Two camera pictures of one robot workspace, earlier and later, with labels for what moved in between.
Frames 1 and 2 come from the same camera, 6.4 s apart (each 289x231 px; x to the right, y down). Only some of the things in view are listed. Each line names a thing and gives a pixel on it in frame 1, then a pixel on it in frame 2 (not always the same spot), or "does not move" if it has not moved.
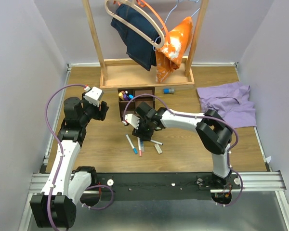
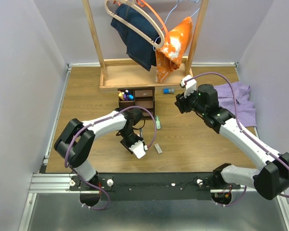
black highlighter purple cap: [125, 96] does not move
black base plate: [161, 186] does not move
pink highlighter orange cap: [120, 95] does not move
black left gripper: [100, 114] to [127, 146]
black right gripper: [145, 136] to [181, 99]
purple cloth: [231, 101] does not move
